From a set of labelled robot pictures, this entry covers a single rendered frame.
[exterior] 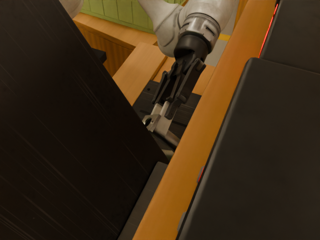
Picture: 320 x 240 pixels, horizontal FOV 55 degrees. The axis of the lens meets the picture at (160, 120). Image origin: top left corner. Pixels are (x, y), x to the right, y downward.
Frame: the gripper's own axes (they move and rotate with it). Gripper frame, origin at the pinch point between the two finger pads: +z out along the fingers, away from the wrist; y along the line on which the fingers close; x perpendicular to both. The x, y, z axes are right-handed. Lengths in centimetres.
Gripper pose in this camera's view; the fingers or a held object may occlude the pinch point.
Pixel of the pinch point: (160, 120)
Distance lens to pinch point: 65.1
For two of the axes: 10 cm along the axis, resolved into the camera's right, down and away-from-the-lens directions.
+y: 5.6, -0.9, -8.3
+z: -3.9, 8.5, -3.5
